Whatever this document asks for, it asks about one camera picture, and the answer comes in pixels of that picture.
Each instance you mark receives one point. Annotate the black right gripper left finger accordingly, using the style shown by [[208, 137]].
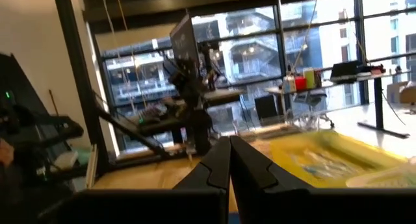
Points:
[[211, 175]]

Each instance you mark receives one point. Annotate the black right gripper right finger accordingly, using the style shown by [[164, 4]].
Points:
[[253, 178]]

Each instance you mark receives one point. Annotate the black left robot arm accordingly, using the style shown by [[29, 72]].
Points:
[[195, 113]]

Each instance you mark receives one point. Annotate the yellow plastic bin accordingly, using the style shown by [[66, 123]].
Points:
[[286, 159]]

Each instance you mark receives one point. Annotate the black computer tower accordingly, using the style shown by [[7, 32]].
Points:
[[266, 108]]

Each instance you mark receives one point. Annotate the office chair with star base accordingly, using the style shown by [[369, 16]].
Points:
[[312, 102]]

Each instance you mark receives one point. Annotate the white box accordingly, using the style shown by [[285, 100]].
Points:
[[288, 84]]

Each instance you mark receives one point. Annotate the red box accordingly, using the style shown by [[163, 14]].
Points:
[[301, 83]]

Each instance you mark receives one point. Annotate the green box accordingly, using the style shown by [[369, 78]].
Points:
[[309, 78]]

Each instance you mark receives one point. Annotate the window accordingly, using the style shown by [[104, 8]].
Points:
[[253, 55]]

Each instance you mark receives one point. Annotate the grey laptop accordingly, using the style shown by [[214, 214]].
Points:
[[185, 42]]

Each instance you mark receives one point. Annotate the black laptop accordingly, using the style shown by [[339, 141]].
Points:
[[344, 71]]

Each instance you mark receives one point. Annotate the cardboard box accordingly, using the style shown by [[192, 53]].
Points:
[[403, 92]]

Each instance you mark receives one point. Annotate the person's hand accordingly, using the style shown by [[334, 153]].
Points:
[[6, 152]]

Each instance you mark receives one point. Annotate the silver frame bracket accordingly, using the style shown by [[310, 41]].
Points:
[[92, 167]]

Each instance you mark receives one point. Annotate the black frame desk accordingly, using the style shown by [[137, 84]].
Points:
[[378, 100]]

